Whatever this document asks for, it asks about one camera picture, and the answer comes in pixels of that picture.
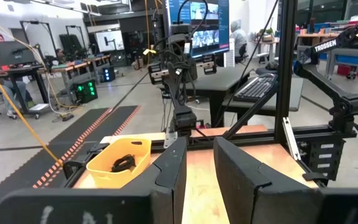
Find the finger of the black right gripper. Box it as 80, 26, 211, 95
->
168, 61, 185, 84
183, 58, 198, 82

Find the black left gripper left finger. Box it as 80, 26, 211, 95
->
0, 136, 188, 224

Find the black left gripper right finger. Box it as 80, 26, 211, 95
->
213, 136, 358, 224

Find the black knotted USB-C cable bundle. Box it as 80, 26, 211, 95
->
110, 160, 130, 173

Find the black round USB-C cable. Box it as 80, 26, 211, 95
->
116, 154, 136, 167

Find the dark computer desk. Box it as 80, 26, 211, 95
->
157, 67, 304, 128

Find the yellow plastic bin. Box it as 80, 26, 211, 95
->
86, 138, 152, 190

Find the large computer monitor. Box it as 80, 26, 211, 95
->
166, 0, 231, 58

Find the computer tower with blue lights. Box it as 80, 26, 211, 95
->
101, 65, 116, 83

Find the white display screen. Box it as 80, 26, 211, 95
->
94, 30, 126, 53

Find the black computer keyboard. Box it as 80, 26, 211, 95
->
233, 74, 279, 103

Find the computer tower with green lights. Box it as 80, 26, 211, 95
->
73, 79, 98, 104

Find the black hazard-striped floor mat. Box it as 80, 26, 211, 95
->
0, 105, 142, 224

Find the long wooden table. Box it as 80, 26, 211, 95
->
50, 54, 113, 94

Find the black rolling desk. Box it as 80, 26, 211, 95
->
6, 63, 51, 119

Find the black laptop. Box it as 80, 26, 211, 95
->
0, 40, 37, 66

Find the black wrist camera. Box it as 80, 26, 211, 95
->
170, 23, 193, 44

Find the black aluminium table frame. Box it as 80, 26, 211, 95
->
62, 0, 358, 187

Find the yellow hanging cable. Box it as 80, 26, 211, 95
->
0, 57, 63, 167

